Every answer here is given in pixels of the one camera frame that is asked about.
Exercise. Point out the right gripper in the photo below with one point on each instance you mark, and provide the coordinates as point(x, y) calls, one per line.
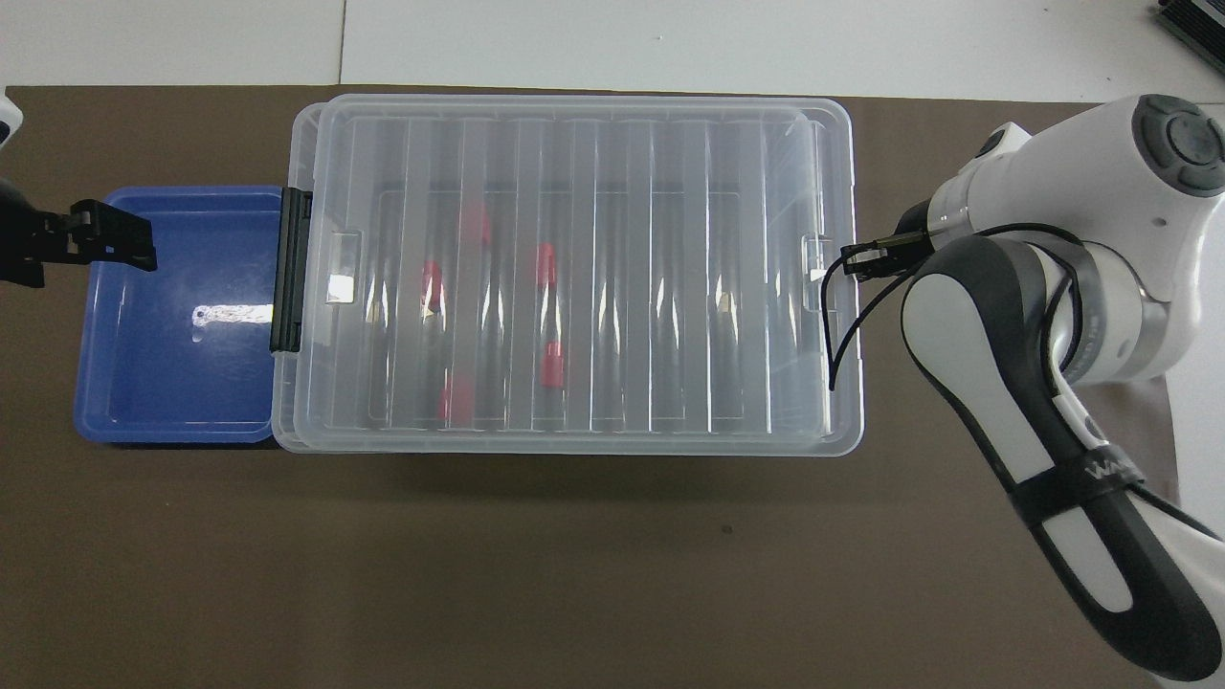
point(915, 230)

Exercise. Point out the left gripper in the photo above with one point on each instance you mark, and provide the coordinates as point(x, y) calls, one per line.
point(19, 244)

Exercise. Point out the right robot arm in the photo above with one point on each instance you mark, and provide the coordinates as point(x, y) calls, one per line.
point(1072, 163)

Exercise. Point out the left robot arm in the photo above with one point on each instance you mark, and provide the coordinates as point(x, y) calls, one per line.
point(8, 117)

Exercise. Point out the clear plastic storage box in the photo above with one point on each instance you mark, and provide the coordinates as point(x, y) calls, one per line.
point(852, 421)

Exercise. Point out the clear plastic box lid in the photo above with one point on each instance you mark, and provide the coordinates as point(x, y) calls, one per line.
point(632, 287)

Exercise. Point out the black box latch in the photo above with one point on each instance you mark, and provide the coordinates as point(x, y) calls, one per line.
point(290, 273)

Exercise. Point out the red block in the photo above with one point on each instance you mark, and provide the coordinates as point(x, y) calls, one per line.
point(433, 285)
point(475, 226)

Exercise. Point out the blue plastic tray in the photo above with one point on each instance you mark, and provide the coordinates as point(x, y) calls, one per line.
point(172, 364)

